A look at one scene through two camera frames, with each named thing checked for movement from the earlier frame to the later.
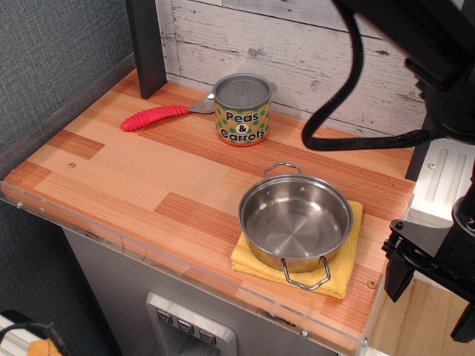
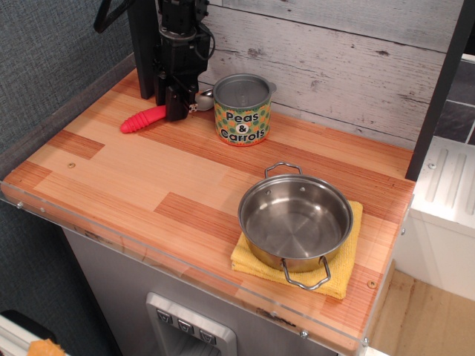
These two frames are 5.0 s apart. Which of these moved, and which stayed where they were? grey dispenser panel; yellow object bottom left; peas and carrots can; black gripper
Moved: black gripper
Stayed: peas and carrots can; yellow object bottom left; grey dispenser panel
